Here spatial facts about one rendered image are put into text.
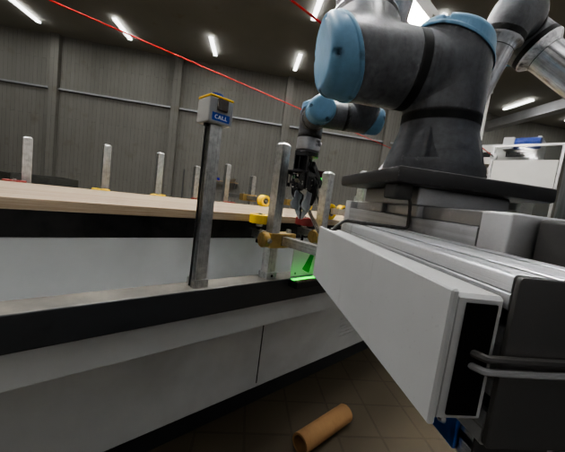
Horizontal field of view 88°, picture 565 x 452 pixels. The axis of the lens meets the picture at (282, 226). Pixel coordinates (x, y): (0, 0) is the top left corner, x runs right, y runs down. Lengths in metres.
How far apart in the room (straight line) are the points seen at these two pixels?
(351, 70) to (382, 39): 0.05
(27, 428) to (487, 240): 1.15
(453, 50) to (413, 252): 0.34
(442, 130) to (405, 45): 0.13
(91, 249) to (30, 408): 0.45
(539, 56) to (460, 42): 0.54
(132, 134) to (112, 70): 2.37
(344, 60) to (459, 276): 0.34
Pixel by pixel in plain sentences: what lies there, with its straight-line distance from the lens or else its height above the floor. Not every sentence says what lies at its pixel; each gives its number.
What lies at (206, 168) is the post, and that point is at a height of 1.03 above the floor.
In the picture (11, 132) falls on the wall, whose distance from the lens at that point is 15.05.
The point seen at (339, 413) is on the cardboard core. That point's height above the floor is 0.08.
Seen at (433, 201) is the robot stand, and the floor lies 1.00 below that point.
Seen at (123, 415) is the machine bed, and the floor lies 0.20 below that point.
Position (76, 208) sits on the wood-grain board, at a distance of 0.93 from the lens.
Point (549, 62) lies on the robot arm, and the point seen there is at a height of 1.39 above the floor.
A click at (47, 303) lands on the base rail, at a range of 0.79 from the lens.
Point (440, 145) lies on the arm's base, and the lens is 0.48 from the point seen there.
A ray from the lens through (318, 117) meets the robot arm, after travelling 0.82.
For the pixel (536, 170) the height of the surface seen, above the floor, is 1.51.
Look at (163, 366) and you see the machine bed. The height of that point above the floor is 0.34.
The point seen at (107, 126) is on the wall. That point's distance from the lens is 13.44.
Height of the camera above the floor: 0.98
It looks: 6 degrees down
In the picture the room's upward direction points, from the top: 7 degrees clockwise
